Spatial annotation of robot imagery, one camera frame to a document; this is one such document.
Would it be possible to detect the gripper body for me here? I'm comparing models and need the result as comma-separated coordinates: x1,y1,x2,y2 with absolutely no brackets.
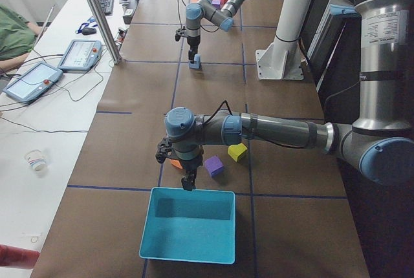
180,157,201,173
188,36,199,52

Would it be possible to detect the light blue foam block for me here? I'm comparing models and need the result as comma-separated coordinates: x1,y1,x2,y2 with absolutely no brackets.
188,54,201,70

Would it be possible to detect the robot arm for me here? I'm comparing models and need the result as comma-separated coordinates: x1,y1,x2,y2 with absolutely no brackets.
155,0,413,191
176,0,245,69

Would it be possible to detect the small orange foam block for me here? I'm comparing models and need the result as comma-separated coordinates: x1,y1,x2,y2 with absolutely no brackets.
169,159,183,169

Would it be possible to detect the violet foam block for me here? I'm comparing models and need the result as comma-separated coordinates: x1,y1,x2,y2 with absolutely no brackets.
204,155,224,177

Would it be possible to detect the purple foam block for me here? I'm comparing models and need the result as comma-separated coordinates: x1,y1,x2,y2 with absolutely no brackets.
212,0,221,9

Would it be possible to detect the blue plastic bin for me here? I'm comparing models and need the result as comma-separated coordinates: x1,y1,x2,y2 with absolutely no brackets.
139,187,236,264

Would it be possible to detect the yellow foam block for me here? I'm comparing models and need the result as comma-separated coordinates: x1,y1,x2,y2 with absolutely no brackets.
228,143,248,162

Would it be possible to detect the black computer mouse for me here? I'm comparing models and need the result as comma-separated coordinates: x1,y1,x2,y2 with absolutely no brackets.
81,27,96,36

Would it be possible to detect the far teach pendant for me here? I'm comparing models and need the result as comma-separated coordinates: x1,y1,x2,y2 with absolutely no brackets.
58,39,102,73

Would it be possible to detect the teach pendant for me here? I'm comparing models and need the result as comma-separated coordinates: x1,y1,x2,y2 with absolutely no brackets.
3,62,63,103
58,39,102,73

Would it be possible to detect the paper cup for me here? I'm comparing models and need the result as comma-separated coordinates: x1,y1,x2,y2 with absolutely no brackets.
25,149,47,171

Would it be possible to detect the near teach pendant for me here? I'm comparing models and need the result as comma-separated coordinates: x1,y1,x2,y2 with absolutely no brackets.
3,62,63,103

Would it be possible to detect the person in green shirt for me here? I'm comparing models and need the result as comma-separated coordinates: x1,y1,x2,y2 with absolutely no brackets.
1,5,42,74

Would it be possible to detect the red object at edge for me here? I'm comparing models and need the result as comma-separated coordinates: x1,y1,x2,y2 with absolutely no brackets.
1,244,40,269

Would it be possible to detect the white mast base plate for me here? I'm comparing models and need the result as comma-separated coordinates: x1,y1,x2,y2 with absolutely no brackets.
255,41,304,81

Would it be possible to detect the aluminium frame post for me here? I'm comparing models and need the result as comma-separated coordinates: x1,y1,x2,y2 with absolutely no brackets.
87,0,122,65

